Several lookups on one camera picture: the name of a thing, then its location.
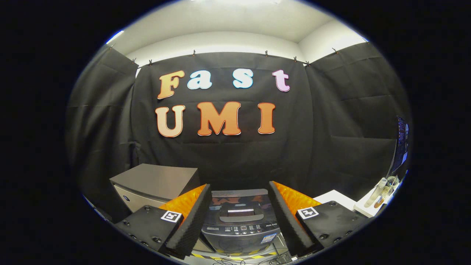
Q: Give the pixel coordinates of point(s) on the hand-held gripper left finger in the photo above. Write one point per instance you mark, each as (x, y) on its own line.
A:
(193, 224)

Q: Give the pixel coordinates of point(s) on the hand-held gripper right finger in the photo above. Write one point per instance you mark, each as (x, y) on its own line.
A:
(285, 221)

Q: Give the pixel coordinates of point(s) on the dark grey washing machine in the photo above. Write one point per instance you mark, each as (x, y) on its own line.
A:
(239, 239)

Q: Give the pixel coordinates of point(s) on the dark glass washing machine lid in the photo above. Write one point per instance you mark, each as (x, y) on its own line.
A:
(235, 200)

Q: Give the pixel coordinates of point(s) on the white flat board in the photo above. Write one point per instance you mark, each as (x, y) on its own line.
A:
(333, 197)

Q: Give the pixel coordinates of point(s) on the grey metal cabinet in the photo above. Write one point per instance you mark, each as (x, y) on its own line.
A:
(154, 180)

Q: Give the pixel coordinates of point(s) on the black backdrop cloth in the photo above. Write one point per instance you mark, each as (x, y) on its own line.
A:
(239, 158)

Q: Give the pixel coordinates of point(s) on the white table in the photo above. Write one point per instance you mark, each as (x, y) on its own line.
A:
(364, 211)

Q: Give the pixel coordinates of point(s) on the clear plastic tube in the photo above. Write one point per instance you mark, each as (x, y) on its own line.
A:
(375, 193)

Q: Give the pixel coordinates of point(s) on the small amber bottle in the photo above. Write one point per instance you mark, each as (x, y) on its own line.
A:
(381, 200)

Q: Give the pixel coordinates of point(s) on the clear glass cup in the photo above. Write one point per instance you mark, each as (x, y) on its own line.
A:
(393, 181)

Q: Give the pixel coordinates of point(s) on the dark computer monitor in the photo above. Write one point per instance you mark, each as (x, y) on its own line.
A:
(401, 140)

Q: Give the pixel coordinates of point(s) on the row of small cloth clips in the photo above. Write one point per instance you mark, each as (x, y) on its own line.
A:
(194, 53)

